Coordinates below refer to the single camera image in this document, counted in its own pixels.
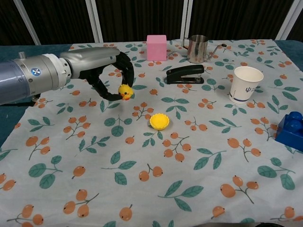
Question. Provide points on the yellow toy egg tart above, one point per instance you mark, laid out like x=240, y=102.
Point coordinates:
x=159, y=121

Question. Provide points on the pink foam cube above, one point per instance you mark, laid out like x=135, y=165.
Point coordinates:
x=156, y=48

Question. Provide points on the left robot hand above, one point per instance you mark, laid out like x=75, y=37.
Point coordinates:
x=99, y=68

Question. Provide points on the blue toy building block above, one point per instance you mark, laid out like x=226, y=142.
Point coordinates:
x=290, y=131

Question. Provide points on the stainless steel pitcher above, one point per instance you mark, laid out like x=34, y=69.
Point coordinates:
x=197, y=49

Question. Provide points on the floral patterned tablecloth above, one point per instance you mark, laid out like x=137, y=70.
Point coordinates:
x=151, y=146

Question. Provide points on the white paper cup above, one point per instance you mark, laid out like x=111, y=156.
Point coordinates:
x=245, y=85

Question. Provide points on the black folding screen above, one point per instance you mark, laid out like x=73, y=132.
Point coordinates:
x=151, y=20

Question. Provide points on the black stapler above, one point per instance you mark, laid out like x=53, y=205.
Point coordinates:
x=184, y=74

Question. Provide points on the yellow rubber duck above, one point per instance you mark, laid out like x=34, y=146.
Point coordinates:
x=125, y=92

